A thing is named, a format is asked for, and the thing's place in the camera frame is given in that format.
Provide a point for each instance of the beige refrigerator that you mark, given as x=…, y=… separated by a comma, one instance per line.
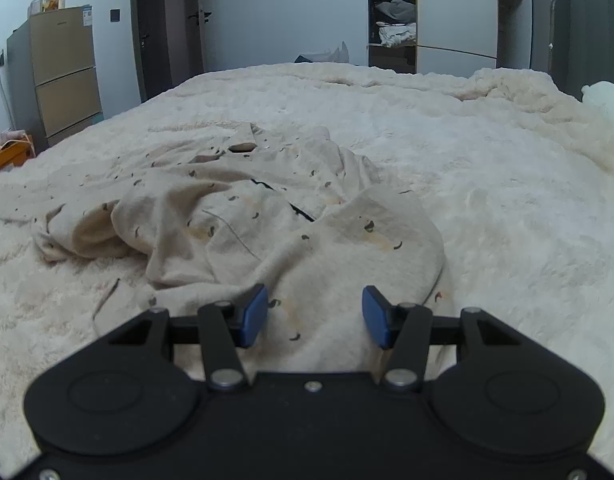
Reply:
x=67, y=75

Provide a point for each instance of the orange box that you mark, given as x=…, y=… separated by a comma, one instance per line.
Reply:
x=12, y=157

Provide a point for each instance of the grey headboard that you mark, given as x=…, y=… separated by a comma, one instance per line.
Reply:
x=587, y=35

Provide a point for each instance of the beige printed shirt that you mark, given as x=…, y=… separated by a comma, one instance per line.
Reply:
x=287, y=220

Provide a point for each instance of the white folded clothes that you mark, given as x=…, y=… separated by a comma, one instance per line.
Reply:
x=397, y=35

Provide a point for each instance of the dark cloth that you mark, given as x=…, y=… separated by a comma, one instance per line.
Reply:
x=304, y=59

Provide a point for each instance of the dark door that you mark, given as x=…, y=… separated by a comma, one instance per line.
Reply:
x=162, y=10

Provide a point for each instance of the clear bottle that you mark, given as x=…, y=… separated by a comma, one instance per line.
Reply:
x=36, y=2

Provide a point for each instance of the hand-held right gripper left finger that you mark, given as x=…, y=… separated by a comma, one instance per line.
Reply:
x=252, y=315

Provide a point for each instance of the white plush toy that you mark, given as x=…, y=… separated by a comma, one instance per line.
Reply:
x=607, y=97

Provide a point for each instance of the black wall switch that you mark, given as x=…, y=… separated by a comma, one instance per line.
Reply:
x=114, y=15

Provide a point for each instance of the grey folded clothes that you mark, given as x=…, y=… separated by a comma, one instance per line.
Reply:
x=397, y=10

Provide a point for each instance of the jar with orange contents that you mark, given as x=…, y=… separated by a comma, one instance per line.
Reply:
x=54, y=2

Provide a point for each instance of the white wardrobe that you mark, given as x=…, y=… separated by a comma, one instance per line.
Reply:
x=452, y=10

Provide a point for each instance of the cream fluffy blanket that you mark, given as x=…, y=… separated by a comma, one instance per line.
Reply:
x=487, y=185

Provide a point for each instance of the translucent plastic bag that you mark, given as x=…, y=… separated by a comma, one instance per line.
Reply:
x=334, y=54

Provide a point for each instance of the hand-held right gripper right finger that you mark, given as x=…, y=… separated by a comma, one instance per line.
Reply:
x=376, y=317

